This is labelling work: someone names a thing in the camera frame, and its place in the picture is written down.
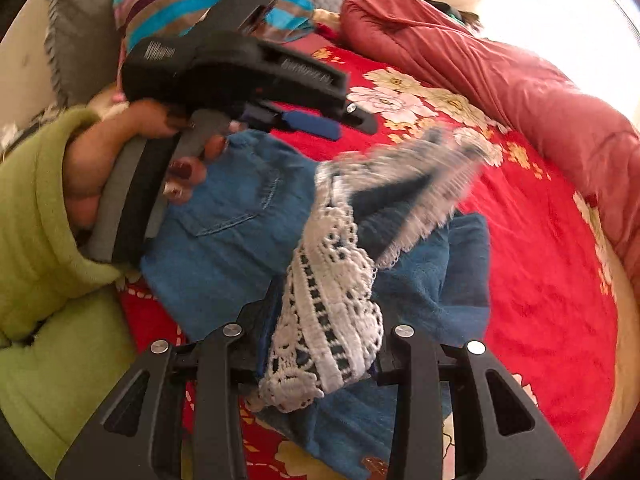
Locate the striped pillow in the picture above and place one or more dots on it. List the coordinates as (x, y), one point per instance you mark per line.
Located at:
(165, 10)

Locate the red floral blanket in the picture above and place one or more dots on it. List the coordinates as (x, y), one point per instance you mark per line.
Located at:
(525, 285)

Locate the pink red quilt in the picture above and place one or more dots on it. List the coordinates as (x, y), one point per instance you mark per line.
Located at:
(500, 85)

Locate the pile of clothes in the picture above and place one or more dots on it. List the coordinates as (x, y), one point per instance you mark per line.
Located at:
(457, 16)

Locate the small cream cloth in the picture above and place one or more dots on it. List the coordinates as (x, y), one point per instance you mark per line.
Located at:
(325, 17)

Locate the person's green clothing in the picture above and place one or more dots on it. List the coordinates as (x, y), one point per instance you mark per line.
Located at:
(65, 385)

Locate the person's left forearm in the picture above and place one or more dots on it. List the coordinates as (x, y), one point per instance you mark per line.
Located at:
(35, 210)

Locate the grey quilted cushion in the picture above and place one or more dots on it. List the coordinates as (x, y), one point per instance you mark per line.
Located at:
(85, 35)

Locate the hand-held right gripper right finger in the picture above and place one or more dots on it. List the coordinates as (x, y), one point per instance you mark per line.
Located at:
(400, 360)

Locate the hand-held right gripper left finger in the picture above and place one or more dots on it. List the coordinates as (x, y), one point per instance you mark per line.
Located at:
(250, 345)

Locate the person's left hand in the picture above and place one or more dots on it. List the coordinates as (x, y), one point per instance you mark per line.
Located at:
(90, 170)

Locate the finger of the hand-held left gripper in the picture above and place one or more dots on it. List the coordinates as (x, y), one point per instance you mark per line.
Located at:
(312, 125)
(362, 119)

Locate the blue denim pants lace trim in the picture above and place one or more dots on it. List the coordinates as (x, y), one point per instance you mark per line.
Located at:
(225, 240)

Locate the cream bed sheet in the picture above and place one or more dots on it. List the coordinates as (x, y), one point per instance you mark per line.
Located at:
(625, 360)

